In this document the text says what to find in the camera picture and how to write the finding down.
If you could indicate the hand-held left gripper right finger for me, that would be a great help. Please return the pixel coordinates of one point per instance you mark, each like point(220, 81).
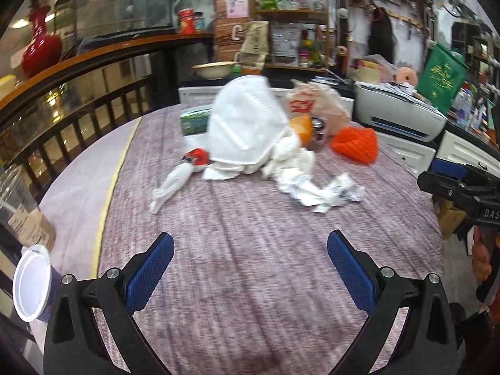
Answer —
point(349, 269)

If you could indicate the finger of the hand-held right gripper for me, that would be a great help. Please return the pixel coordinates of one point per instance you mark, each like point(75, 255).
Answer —
point(449, 167)
point(437, 185)

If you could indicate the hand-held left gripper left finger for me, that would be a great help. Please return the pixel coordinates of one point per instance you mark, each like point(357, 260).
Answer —
point(150, 269)

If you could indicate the orange peel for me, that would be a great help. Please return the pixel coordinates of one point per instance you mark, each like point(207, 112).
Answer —
point(301, 129)

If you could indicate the person's right hand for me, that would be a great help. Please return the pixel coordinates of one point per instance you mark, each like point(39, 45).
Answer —
point(482, 256)

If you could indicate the wide white desk drawer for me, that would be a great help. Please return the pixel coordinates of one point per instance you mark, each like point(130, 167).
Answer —
point(468, 152)

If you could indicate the white printer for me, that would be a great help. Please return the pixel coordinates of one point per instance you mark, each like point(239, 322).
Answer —
point(398, 113)

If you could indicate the crumpled white paper wrapper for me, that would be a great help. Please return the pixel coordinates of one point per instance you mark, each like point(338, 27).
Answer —
point(312, 193)

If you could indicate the green tote bag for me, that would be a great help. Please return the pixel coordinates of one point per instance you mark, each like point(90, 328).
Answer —
point(441, 78)

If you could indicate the red crocheted item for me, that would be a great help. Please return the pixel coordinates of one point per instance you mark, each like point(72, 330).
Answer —
point(355, 144)

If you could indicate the white red twisted wrapper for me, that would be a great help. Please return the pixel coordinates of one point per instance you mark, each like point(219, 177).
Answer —
point(175, 179)

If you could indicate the purple grey tablecloth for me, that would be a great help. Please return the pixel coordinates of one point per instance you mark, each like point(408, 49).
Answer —
point(242, 242)

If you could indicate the stack of papers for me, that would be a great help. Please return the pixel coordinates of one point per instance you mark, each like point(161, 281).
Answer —
point(384, 88)

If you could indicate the brown paper cup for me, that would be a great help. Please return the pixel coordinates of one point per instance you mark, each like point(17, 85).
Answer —
point(35, 230)

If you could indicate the white tissue wad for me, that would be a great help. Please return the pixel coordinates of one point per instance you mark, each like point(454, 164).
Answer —
point(289, 156)

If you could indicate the red print plastic bag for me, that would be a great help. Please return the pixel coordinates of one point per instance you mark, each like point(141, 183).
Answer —
point(320, 99)

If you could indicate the green tissue box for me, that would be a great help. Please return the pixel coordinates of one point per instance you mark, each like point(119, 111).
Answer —
point(193, 121)

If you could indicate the clear plastic cup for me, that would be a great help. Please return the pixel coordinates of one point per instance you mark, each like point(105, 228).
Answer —
point(15, 191)

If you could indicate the white face mask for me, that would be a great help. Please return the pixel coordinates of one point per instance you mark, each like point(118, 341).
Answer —
point(246, 121)

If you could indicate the cream bowl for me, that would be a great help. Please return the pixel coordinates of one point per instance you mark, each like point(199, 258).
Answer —
point(215, 70)

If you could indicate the wooden shelf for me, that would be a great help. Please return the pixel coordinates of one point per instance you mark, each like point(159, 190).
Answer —
point(293, 15)

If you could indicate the wooden railing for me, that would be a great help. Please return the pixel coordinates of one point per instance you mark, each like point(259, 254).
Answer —
point(97, 52)

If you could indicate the brown paper bag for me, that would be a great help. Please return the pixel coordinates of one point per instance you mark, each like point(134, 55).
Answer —
point(254, 45)

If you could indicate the red vase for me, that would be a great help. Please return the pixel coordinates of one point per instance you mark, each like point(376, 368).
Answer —
point(41, 50)

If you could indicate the red can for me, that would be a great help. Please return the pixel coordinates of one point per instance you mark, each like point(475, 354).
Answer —
point(187, 21)

